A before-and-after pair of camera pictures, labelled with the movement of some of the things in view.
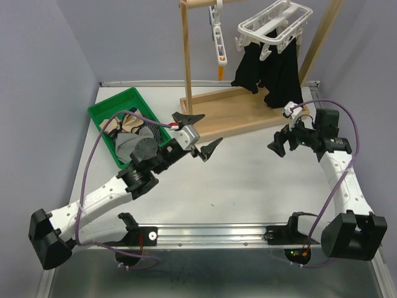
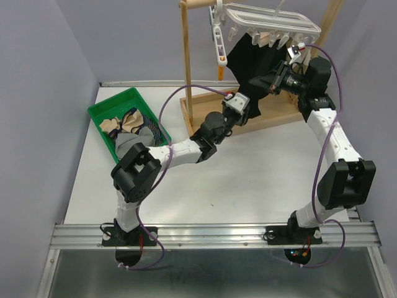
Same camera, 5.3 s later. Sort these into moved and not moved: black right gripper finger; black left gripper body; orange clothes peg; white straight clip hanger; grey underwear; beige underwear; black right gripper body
Moved: black left gripper body; black right gripper finger; black right gripper body
Not moved: white straight clip hanger; orange clothes peg; beige underwear; grey underwear
